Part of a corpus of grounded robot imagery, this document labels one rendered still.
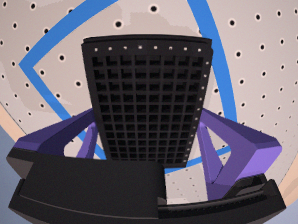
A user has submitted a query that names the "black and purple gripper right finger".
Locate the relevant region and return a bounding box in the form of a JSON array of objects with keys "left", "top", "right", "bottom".
[{"left": 197, "top": 108, "right": 282, "bottom": 201}]

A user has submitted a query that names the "black well plate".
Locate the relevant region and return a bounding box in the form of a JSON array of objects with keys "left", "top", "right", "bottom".
[{"left": 81, "top": 34, "right": 214, "bottom": 169}]

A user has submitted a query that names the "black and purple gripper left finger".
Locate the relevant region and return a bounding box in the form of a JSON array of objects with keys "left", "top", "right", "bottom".
[{"left": 12, "top": 108, "right": 98, "bottom": 159}]

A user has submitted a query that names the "blue tape outline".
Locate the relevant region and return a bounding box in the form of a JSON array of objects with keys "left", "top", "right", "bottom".
[{"left": 18, "top": 0, "right": 237, "bottom": 122}]

